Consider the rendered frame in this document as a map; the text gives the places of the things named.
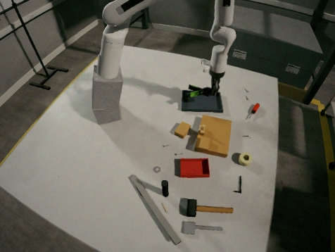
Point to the pale yellow ring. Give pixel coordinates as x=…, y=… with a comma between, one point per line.
x=247, y=162

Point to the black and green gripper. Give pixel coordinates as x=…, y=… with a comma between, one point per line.
x=215, y=79

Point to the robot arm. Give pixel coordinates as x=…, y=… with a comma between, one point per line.
x=119, y=13

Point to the red open tray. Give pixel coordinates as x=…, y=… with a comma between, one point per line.
x=194, y=167

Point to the black mallet with wooden handle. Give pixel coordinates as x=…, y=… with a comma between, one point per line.
x=192, y=208

